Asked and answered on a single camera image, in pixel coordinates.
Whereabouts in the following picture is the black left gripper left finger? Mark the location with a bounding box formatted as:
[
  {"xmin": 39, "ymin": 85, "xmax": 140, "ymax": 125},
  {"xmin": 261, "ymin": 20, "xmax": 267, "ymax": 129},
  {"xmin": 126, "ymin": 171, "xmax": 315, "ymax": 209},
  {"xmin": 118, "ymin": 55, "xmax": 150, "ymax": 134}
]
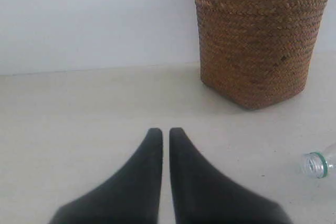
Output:
[{"xmin": 50, "ymin": 128, "xmax": 163, "ymax": 223}]

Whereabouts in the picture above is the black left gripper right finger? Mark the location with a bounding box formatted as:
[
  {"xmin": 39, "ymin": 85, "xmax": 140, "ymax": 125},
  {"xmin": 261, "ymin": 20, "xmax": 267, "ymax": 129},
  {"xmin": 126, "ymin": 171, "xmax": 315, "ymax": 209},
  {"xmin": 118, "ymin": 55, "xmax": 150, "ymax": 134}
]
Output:
[{"xmin": 169, "ymin": 127, "xmax": 291, "ymax": 223}]

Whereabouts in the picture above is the clear plastic water bottle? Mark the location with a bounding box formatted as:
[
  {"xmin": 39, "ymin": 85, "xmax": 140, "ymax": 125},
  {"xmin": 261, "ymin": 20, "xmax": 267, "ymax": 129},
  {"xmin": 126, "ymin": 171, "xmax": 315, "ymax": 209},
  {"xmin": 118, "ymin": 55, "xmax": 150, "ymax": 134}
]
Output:
[{"xmin": 300, "ymin": 143, "xmax": 335, "ymax": 179}]

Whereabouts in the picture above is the brown woven wicker basket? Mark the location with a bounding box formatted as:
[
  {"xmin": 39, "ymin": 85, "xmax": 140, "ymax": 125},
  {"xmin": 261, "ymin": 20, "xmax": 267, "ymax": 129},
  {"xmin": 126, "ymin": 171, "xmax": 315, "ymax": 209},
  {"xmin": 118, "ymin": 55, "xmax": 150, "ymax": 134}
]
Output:
[{"xmin": 194, "ymin": 0, "xmax": 328, "ymax": 109}]

